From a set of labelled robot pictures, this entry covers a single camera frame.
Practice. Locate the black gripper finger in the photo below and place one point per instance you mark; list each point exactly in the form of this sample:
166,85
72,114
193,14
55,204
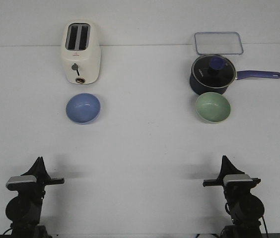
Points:
224,167
35,169
231,169
43,172

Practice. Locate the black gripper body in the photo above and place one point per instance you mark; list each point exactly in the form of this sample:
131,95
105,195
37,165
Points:
235,189
35,191

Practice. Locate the green bowl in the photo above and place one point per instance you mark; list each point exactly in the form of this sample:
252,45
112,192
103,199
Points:
213,107

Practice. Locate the blue bowl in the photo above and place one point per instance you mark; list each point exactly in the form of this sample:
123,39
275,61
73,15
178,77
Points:
83,108

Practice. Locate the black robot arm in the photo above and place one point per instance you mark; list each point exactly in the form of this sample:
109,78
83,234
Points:
25,209
244,208

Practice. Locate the glass pot lid blue knob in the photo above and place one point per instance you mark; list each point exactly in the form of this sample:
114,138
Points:
214,71

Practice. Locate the white two-slot toaster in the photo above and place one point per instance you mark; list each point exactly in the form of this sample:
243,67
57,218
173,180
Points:
81,52

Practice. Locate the clear rectangular container lid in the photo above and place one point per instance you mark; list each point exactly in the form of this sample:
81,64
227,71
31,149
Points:
222,43

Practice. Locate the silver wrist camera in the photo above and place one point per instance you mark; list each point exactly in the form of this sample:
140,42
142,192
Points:
17,183
236,178

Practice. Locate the blue saucepan with handle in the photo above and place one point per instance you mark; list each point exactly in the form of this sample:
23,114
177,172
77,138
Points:
200,89

